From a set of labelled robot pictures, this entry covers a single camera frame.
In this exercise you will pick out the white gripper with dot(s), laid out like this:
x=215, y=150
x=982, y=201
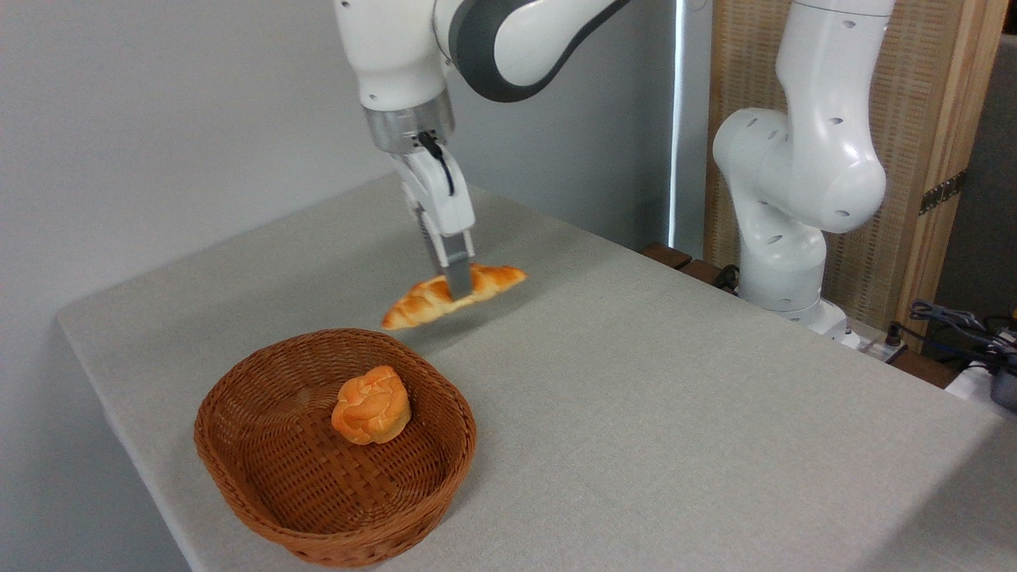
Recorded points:
x=441, y=195

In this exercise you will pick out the long braided bread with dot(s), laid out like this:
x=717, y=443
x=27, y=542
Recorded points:
x=421, y=306

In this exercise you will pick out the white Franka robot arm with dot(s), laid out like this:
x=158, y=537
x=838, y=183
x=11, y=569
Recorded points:
x=802, y=167

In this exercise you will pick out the round bread bun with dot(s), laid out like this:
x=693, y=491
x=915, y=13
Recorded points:
x=371, y=405

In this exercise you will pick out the brown wicker basket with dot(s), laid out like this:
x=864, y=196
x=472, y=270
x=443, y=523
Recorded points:
x=318, y=485

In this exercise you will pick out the grey tablecloth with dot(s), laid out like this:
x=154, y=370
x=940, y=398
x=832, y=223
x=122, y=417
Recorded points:
x=675, y=445

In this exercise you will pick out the black screen hinge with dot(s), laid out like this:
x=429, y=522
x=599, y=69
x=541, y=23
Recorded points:
x=942, y=191

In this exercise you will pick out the rattan wooden screen panel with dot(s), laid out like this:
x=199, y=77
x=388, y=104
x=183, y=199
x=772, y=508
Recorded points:
x=929, y=95

